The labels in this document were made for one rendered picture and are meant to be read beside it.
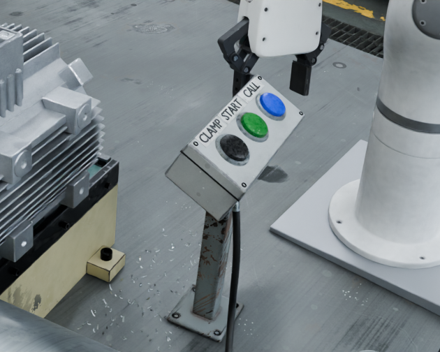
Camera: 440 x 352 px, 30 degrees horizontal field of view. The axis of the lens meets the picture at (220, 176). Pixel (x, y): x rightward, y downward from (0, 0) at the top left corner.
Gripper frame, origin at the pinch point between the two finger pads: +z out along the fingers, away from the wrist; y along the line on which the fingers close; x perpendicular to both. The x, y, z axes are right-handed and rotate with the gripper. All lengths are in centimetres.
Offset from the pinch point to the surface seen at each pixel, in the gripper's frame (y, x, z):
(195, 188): -23.6, -18.5, 0.9
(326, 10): 208, 211, 51
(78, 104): -30.2, -7.4, -4.8
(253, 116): -15.5, -16.0, -4.2
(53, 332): -48, -40, -5
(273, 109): -12.1, -14.9, -4.1
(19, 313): -49, -38, -5
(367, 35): 210, 184, 57
